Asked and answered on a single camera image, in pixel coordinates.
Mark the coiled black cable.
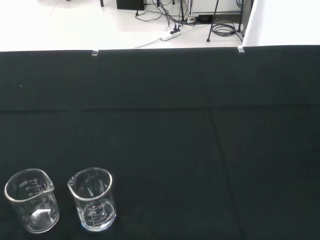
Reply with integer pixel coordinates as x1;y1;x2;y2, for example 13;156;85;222
211;23;245;42

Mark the black bench cloth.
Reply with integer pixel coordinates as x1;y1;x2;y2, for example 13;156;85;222
0;44;320;240

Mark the black tripod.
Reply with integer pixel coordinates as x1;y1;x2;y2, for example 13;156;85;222
206;0;247;43

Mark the white power strip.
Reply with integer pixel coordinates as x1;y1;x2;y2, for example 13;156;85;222
132;31;183;50

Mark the white panel board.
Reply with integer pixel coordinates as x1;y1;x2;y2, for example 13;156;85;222
242;0;320;48

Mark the black box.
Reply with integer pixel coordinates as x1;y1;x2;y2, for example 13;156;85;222
116;0;148;11

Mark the black cable bundle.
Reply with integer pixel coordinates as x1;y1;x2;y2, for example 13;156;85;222
134;0;197;35

